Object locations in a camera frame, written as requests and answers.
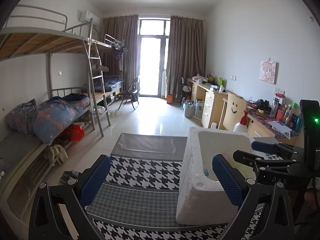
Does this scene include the white styrofoam box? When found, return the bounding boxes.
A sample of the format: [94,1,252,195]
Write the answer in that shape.
[176,127,255,225]

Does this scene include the white papers on desk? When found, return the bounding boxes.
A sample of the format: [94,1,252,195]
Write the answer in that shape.
[268,121,291,139]

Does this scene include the wooden desk with drawers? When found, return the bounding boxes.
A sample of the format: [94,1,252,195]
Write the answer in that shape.
[187,79,303,147]

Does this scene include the white red pump lotion bottle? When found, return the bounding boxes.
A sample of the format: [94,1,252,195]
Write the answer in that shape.
[233,109,248,133]

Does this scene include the teal bottles on desk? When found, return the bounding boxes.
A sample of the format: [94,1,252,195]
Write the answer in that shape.
[289,114,302,133]

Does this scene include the smiley face wooden chair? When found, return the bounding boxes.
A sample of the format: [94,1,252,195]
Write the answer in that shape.
[217,93,247,131]

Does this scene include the white waste bin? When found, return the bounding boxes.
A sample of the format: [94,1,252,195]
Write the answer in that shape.
[183,100,196,118]

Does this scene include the houndstooth table mat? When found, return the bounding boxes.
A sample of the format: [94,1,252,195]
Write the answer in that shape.
[85,132,283,240]

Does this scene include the red plastic bag under bed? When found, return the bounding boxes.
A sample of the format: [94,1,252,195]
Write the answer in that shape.
[60,124,85,142]

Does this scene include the blue plaid quilt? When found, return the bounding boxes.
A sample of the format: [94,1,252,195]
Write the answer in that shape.
[5,93,90,145]

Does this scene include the brown curtain right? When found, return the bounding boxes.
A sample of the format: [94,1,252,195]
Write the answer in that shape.
[166,16,206,95]

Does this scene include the black folding chair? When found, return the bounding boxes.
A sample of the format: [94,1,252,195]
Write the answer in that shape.
[118,76,140,110]

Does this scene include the metal bed ladder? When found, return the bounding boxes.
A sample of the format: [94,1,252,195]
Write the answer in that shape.
[82,38,111,137]

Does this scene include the metal bunk bed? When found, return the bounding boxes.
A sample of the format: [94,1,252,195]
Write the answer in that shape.
[1,4,111,238]

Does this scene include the white air conditioner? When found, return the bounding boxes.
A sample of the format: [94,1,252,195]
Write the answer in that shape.
[79,11,100,27]

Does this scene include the pink anime wall picture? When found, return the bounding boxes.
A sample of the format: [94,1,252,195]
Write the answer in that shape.
[259,60,277,84]

